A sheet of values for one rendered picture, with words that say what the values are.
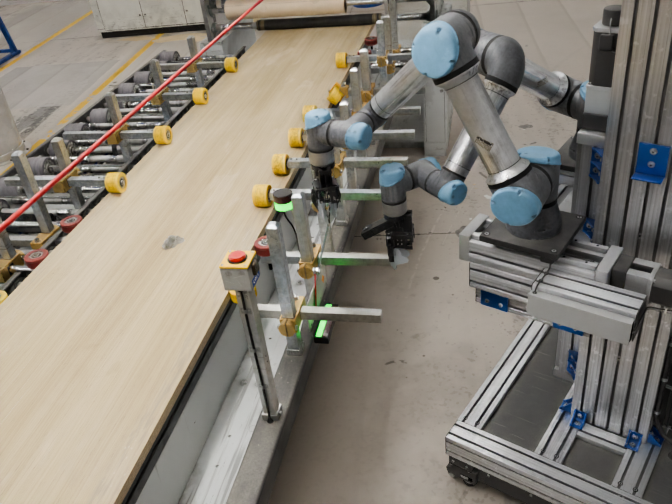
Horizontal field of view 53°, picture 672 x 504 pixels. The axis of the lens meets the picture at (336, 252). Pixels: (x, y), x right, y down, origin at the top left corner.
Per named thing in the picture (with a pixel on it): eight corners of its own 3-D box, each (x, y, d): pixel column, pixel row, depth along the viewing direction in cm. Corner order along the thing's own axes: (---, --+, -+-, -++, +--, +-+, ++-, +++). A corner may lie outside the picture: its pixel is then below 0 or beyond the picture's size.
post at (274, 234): (303, 352, 206) (280, 219, 180) (301, 360, 204) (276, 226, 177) (292, 351, 207) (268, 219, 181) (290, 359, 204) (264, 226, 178)
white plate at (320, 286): (328, 283, 232) (324, 259, 226) (311, 331, 211) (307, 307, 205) (326, 282, 232) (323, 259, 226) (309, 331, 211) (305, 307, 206)
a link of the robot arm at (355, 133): (378, 113, 186) (344, 110, 191) (359, 129, 178) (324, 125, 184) (380, 140, 190) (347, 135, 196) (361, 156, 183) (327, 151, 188)
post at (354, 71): (367, 168, 307) (358, 66, 281) (366, 172, 305) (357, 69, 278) (360, 168, 308) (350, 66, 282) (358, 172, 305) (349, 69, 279)
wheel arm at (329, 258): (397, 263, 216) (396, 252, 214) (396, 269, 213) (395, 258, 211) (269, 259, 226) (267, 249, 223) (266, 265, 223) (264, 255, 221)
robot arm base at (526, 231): (569, 218, 187) (572, 187, 182) (549, 245, 178) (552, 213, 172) (518, 207, 195) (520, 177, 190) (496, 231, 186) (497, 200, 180)
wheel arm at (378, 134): (415, 136, 271) (414, 127, 269) (414, 139, 268) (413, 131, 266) (297, 138, 282) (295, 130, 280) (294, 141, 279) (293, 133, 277)
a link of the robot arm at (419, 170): (450, 187, 200) (420, 199, 196) (427, 174, 209) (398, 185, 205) (449, 163, 196) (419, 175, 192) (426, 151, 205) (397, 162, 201)
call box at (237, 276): (261, 276, 161) (256, 250, 157) (253, 294, 155) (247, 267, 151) (234, 276, 163) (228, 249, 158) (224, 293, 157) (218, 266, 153)
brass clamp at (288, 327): (308, 308, 206) (306, 295, 203) (297, 337, 195) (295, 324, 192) (289, 308, 207) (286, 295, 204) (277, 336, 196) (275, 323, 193)
